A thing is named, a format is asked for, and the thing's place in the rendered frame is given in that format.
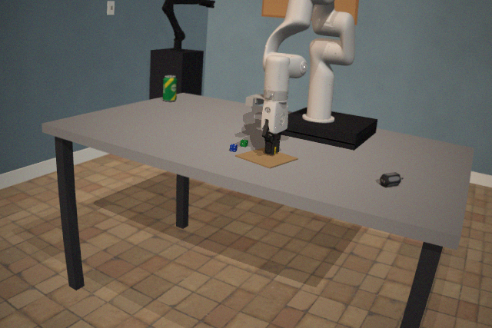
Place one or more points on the tan square mat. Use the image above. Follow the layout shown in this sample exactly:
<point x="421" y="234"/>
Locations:
<point x="267" y="160"/>

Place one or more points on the green and yellow drink can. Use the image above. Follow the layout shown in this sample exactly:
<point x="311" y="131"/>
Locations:
<point x="169" y="88"/>

